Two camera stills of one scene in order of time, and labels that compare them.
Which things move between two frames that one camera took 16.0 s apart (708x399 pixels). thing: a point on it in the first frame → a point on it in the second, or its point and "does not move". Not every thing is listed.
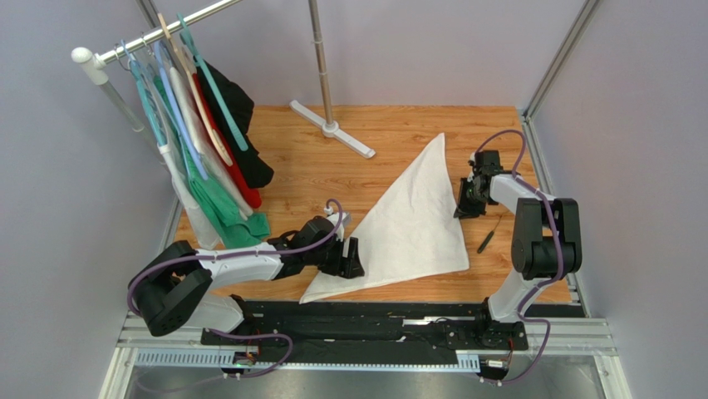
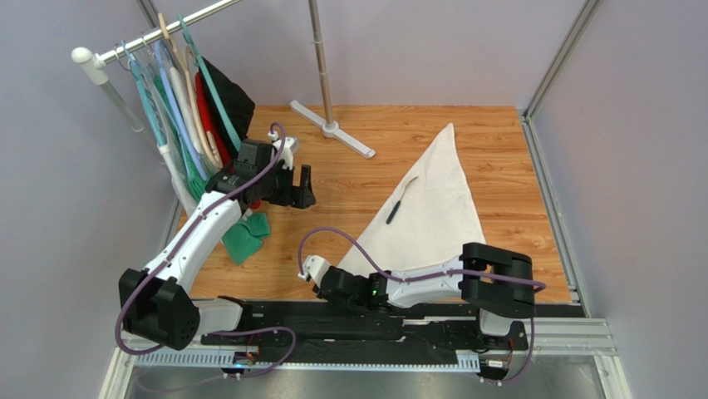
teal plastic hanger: (187, 39) does not move
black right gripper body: (472, 194) → (327, 283)
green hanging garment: (235, 229) does not move
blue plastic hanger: (179, 111) does not move
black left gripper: (349, 268) → (301, 197)
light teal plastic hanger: (140, 76) does not move
